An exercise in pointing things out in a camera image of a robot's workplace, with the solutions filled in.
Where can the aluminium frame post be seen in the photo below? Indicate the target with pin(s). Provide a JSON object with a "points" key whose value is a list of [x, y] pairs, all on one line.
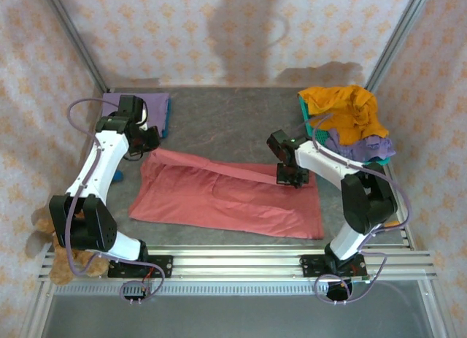
{"points": [[73, 38], [397, 35]]}

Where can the aluminium mounting rail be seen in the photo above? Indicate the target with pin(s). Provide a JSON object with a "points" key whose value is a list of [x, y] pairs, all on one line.
{"points": [[237, 263]]}

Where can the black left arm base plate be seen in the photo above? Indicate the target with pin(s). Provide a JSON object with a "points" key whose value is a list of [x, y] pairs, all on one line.
{"points": [[164, 265]]}

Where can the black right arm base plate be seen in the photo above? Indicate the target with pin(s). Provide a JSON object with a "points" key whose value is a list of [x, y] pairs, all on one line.
{"points": [[310, 265]]}

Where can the brown teddy bear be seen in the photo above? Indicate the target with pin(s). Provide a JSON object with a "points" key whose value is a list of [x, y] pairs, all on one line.
{"points": [[62, 272]]}

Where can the teal plastic basket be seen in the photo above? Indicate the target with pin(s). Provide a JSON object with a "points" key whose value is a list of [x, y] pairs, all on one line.
{"points": [[321, 135]]}

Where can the folded blue t-shirt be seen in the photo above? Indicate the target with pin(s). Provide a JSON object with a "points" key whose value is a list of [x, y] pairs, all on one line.
{"points": [[166, 130]]}

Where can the small blue object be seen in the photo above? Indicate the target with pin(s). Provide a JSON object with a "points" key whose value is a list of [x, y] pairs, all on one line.
{"points": [[119, 175]]}

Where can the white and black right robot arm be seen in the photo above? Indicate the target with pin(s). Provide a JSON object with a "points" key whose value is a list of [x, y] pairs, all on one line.
{"points": [[321, 159]]}

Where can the folded purple t-shirt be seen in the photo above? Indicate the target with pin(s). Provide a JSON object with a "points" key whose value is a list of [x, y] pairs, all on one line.
{"points": [[157, 104]]}

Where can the crumpled orange t-shirt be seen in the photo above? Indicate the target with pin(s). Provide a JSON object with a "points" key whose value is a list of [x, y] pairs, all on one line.
{"points": [[346, 108]]}

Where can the crumpled purple t-shirt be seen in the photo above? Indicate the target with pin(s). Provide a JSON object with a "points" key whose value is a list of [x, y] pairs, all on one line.
{"points": [[372, 148]]}

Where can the red t-shirt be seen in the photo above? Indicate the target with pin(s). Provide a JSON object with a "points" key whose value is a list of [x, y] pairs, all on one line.
{"points": [[219, 203]]}

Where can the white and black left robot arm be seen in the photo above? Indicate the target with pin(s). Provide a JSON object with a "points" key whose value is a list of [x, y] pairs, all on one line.
{"points": [[98, 163]]}

